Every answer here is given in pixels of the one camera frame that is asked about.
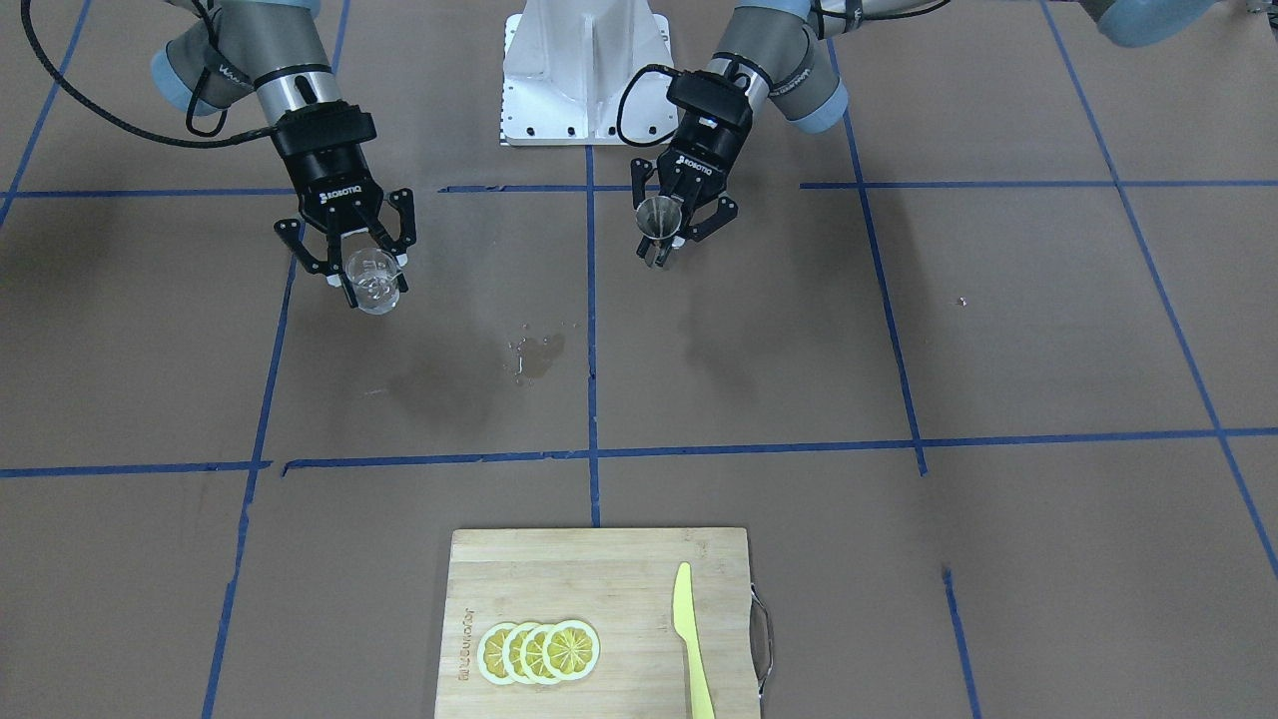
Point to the yellow plastic knife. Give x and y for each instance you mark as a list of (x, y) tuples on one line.
[(685, 625)]

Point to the lemon slice one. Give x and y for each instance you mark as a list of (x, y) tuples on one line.
[(492, 654)]

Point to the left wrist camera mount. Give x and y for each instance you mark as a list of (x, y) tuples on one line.
[(711, 96)]

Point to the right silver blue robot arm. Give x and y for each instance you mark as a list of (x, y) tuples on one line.
[(270, 50)]

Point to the lemon slice four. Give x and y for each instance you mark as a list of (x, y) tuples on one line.
[(571, 650)]

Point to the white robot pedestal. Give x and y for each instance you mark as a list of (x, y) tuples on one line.
[(569, 74)]

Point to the bamboo cutting board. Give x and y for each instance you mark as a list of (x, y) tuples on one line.
[(620, 581)]

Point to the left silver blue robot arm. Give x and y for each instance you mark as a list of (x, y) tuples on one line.
[(769, 54)]

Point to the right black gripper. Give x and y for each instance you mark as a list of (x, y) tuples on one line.
[(332, 184)]

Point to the clear glass cup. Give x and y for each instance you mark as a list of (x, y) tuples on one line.
[(377, 280)]

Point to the lemon slice three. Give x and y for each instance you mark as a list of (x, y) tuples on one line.
[(533, 655)]

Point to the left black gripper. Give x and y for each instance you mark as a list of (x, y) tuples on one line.
[(693, 166)]

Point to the steel jigger measuring cup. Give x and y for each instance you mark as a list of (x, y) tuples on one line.
[(658, 219)]

